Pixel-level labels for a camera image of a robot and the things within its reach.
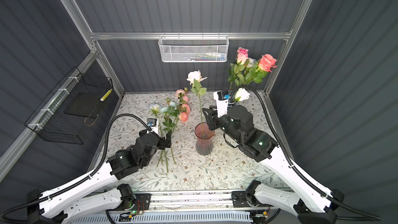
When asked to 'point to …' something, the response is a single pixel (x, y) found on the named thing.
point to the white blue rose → (155, 108)
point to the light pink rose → (238, 78)
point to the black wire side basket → (67, 113)
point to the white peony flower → (169, 109)
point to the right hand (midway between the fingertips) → (207, 109)
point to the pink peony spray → (183, 111)
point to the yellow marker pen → (105, 95)
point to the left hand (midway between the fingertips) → (162, 130)
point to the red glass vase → (203, 136)
